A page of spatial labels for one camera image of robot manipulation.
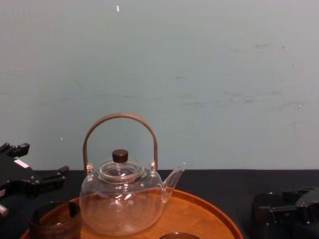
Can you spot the glass lid with wooden knob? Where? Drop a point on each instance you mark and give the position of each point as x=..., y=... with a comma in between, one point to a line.
x=120, y=155

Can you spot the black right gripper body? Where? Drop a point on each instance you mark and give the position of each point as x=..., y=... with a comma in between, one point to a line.
x=310, y=219

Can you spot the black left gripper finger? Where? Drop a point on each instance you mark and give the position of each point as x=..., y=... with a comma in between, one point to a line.
x=53, y=178
x=17, y=149

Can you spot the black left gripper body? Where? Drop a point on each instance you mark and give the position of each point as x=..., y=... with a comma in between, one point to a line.
x=12, y=170

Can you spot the black table cloth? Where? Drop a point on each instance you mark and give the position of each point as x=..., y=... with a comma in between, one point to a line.
x=219, y=184

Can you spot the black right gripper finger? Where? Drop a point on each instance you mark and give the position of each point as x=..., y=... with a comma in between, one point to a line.
x=299, y=193
x=261, y=207

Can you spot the round wooden tray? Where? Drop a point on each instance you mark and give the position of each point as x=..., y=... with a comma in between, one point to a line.
x=189, y=214

